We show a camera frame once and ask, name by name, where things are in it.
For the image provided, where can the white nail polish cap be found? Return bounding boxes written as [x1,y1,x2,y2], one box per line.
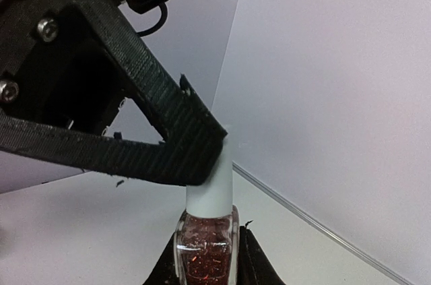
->
[185,137,233,218]

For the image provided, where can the aluminium table rail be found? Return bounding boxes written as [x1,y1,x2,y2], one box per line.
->
[233,163,413,285]

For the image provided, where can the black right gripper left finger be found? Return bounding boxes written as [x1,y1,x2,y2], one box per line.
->
[143,235,178,285]

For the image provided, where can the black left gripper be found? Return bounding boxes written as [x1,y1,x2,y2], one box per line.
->
[1,0,227,186]

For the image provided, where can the nail polish bottle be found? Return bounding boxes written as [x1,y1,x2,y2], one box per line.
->
[173,206,240,285]

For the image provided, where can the left arm black cables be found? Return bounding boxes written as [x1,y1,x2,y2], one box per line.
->
[136,1,169,37]

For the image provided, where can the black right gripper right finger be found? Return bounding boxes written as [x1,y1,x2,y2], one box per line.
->
[238,220,286,285]

